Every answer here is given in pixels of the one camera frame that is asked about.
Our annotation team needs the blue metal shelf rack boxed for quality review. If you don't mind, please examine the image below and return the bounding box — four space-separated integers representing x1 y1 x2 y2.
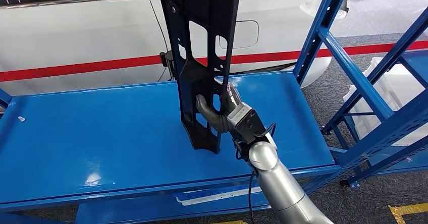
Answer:
331 48 428 188
0 0 428 224

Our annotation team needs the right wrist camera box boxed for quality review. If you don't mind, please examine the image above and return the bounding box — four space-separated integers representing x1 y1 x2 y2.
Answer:
227 102 268 145

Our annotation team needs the black plastic car part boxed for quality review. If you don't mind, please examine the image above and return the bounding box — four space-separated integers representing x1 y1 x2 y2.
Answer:
159 0 242 154

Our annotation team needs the white plastic crate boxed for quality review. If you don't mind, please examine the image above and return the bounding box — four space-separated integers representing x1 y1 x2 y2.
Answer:
343 57 428 147
175 186 263 207

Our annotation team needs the white car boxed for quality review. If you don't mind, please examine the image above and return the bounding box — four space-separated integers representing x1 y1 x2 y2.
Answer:
0 0 350 96

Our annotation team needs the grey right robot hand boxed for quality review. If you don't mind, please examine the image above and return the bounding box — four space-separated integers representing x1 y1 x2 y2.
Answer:
195 80 243 135

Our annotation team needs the black stanchion post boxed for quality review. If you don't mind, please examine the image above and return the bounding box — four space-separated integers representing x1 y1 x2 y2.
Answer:
159 50 176 81

